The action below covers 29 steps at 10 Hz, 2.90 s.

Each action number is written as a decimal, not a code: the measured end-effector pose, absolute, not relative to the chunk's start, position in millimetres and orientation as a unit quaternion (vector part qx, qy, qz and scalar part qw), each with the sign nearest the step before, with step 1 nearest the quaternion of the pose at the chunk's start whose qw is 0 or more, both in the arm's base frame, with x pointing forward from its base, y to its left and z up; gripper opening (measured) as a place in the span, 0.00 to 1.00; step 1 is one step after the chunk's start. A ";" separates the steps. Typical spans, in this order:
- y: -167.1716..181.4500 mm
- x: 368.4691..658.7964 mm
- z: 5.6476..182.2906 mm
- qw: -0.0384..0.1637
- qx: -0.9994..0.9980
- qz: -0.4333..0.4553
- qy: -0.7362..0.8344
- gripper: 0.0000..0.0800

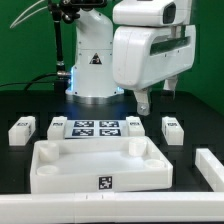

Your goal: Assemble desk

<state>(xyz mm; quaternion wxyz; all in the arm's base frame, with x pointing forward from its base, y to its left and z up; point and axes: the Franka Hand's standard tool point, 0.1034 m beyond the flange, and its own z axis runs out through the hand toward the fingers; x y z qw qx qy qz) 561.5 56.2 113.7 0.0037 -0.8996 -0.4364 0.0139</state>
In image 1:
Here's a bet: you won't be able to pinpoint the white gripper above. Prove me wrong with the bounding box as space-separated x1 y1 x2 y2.
113 25 196 116

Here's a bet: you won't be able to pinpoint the white desk top tray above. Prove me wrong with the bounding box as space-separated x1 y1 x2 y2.
30 136 173 194

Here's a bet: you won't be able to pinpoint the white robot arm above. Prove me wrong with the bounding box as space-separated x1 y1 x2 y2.
66 0 196 116

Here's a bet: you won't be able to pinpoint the fiducial marker sheet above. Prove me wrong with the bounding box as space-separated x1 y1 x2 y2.
65 120 127 139

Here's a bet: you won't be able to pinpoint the white right rail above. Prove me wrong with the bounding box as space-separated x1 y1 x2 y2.
195 148 224 192

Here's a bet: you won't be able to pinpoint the white rail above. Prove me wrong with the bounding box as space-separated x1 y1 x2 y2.
0 192 224 224
195 148 224 192

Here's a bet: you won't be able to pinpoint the black cable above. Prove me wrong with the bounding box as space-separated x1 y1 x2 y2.
0 72 59 91

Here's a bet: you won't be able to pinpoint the black camera stand pole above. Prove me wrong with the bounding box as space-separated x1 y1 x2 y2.
47 0 80 94

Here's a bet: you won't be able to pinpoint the white front rail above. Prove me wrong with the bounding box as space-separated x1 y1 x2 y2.
0 192 224 224

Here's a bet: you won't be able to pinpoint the white cables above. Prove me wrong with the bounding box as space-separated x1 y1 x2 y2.
9 0 50 30

